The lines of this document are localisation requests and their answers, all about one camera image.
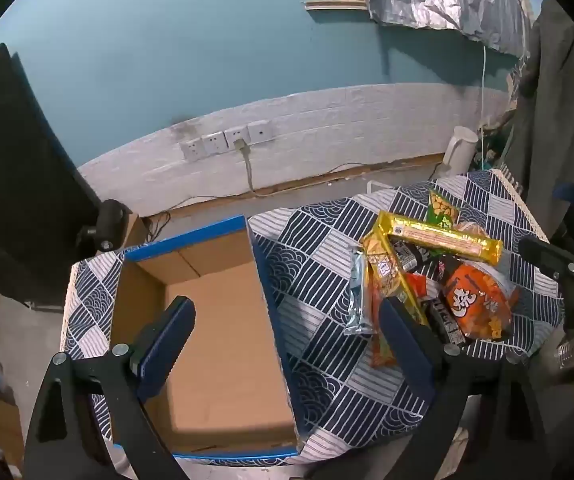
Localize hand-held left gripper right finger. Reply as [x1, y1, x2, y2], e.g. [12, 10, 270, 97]
[312, 296, 553, 480]

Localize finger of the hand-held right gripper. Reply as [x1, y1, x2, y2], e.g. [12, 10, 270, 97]
[518, 236, 574, 281]

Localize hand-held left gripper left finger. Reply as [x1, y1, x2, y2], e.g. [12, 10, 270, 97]
[23, 296, 197, 480]

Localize blue-rimmed cardboard box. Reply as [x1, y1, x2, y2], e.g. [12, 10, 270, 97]
[108, 215, 302, 461]

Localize orange snack bag silver back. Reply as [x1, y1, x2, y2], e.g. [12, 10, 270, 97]
[440, 257, 520, 341]

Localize orange yellow snack packet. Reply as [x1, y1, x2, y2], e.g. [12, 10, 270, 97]
[362, 232, 428, 368]

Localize long yellow snack packet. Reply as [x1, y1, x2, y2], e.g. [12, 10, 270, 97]
[376, 211, 504, 266]

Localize black candy bar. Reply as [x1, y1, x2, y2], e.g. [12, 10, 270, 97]
[392, 240, 435, 273]
[427, 297, 468, 346]

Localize small red snack packet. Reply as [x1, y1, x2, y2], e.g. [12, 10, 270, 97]
[407, 274, 430, 306]

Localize silver blue snack packet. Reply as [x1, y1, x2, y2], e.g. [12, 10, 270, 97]
[343, 247, 374, 336]

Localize green snack packet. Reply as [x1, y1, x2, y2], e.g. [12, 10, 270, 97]
[427, 189, 460, 228]

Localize navy white patterned tablecloth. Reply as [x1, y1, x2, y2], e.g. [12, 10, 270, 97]
[61, 170, 565, 466]

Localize white jug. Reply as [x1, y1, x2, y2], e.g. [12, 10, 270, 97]
[442, 126, 479, 178]

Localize dark hanging coat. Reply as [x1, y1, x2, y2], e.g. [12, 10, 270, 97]
[504, 0, 574, 241]

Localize flat cardboard piece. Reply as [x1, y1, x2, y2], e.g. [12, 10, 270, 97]
[0, 395, 25, 466]

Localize black panel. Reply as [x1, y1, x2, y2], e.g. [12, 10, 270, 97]
[0, 42, 102, 306]

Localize white hanging cord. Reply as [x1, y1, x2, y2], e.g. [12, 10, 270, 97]
[479, 45, 489, 131]

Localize grey plug with cable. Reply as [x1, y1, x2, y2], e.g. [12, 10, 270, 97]
[234, 139, 259, 196]

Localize wooden wall shelf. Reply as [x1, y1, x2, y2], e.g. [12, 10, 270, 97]
[303, 0, 370, 11]

